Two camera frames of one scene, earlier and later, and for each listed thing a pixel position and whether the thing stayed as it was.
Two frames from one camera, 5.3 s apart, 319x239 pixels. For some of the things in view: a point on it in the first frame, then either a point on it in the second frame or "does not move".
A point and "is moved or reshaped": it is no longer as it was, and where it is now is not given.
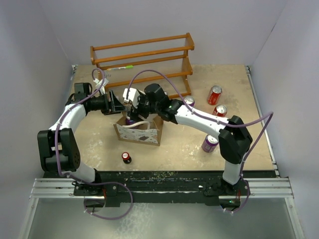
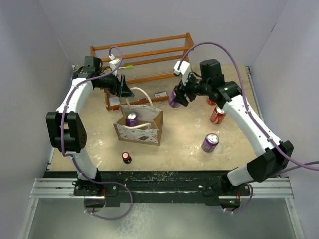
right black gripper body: (144, 106) to (195, 87)
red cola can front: (220, 110) does not move
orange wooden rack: (162, 63) does not move
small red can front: (126, 158) does not move
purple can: (190, 100) is moved or reshaped
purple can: (210, 144) does not move
